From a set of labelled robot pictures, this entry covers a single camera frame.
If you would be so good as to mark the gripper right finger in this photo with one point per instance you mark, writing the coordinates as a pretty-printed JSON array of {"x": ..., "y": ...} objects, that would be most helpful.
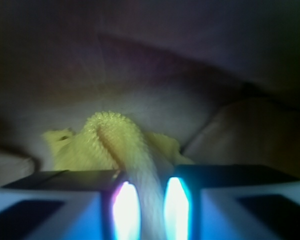
[{"x": 232, "y": 202}]

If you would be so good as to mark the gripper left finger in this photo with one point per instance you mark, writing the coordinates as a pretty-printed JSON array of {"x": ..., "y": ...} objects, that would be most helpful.
[{"x": 70, "y": 205}]

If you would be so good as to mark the yellow microfiber cloth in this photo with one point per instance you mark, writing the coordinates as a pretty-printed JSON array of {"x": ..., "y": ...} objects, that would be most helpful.
[{"x": 112, "y": 141}]

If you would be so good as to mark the brown paper bag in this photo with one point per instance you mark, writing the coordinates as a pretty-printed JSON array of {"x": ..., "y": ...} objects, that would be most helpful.
[{"x": 220, "y": 76}]

